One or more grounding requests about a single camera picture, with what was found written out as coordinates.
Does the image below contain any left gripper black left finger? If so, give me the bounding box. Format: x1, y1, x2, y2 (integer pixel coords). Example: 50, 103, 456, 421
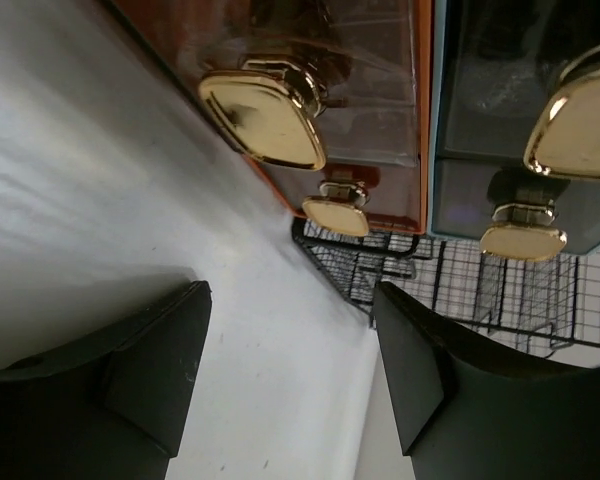
0, 281, 212, 479

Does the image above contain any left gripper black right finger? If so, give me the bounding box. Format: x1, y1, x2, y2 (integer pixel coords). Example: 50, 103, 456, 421
372, 282, 600, 479

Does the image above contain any teal mini drawer cabinet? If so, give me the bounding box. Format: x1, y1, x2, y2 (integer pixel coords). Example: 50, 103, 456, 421
110, 1, 600, 261

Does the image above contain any black wire mesh organizer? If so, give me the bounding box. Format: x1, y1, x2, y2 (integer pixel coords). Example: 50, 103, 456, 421
291, 219, 600, 358

